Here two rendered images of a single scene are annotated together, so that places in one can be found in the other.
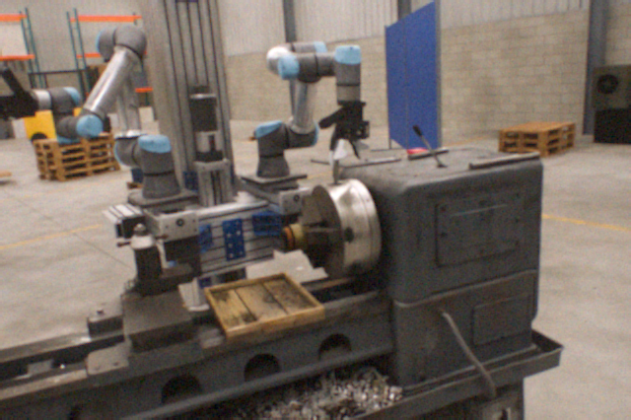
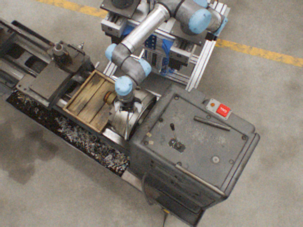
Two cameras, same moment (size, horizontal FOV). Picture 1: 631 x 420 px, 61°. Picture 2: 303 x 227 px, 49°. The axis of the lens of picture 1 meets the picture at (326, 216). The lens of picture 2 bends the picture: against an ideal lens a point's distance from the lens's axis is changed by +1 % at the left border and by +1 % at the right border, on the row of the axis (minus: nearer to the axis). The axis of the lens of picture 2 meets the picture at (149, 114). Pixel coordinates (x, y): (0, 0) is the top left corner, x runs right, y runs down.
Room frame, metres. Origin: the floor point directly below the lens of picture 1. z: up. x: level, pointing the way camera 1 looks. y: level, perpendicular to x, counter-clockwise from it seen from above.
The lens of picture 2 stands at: (1.28, -0.66, 2.91)
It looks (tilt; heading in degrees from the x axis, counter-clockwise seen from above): 68 degrees down; 49
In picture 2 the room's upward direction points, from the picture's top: 6 degrees clockwise
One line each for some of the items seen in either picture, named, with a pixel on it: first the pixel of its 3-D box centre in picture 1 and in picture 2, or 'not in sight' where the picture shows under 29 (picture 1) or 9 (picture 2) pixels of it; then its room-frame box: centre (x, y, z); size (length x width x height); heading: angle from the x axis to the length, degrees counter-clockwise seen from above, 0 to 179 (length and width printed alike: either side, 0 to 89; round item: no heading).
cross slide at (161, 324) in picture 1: (153, 305); (59, 70); (1.48, 0.54, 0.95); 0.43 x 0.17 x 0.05; 22
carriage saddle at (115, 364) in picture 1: (140, 326); (53, 72); (1.45, 0.58, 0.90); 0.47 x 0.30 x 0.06; 22
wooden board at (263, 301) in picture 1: (260, 303); (97, 100); (1.58, 0.23, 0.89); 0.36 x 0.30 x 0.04; 22
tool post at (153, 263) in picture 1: (147, 260); (61, 55); (1.54, 0.55, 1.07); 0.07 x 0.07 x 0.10; 22
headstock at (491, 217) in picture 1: (437, 214); (191, 146); (1.86, -0.40, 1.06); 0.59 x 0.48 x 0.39; 112
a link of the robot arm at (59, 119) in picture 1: (68, 127); not in sight; (1.93, 0.89, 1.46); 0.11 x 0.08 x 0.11; 53
